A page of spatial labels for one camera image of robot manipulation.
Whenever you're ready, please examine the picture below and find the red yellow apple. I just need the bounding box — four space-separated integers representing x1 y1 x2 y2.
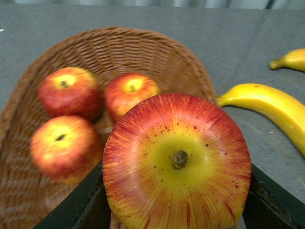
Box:
104 72 160 123
102 94 252 229

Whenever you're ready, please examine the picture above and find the red apple in basket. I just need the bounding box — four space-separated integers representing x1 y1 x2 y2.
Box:
38 67 103 121

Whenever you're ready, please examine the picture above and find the yellow banana front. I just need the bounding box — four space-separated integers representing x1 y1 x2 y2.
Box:
217 83 305 155

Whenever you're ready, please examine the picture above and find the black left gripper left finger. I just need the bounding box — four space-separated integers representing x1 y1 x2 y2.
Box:
34 164 111 229

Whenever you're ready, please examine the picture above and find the red apple basket edge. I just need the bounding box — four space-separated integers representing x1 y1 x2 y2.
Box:
30 115 103 184

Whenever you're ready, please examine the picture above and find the yellow banana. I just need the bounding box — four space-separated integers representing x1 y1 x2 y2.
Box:
269 48 305 72
217 83 305 155

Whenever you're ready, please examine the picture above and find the left brown wicker basket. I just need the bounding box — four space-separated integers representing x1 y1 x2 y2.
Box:
0 27 216 229

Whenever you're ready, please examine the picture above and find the red yellow apple front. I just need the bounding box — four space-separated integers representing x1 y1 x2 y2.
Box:
104 72 160 123

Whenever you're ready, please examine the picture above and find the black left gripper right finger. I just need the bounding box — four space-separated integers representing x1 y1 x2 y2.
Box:
243 165 305 229

